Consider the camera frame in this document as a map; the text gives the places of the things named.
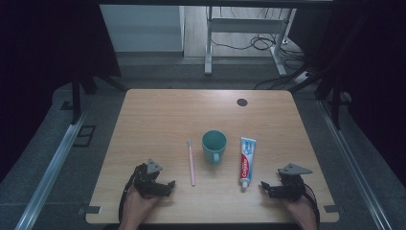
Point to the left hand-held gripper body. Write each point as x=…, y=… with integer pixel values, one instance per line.
x=145, y=183

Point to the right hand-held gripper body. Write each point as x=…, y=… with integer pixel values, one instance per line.
x=293, y=188

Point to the pink toothbrush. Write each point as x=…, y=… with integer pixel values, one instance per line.
x=191, y=166

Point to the white blue red toothpaste tube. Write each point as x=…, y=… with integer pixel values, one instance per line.
x=247, y=163

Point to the teal cup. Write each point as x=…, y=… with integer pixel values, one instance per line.
x=214, y=143

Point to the black round table grommet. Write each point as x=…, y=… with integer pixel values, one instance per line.
x=242, y=102

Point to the black metal stand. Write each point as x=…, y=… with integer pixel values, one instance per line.
x=76, y=102
x=335, y=105

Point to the white power strip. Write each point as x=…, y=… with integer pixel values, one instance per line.
x=302, y=77

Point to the dark curtain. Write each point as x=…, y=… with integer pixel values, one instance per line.
x=38, y=64
x=373, y=80

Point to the white cabinet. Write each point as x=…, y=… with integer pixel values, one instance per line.
x=142, y=28

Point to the grey table bracket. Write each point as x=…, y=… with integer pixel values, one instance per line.
x=331, y=209
x=89, y=210

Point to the aluminium rail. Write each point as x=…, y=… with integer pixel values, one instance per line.
x=48, y=179
x=354, y=166

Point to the white metal desk frame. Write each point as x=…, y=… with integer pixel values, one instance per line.
x=208, y=48

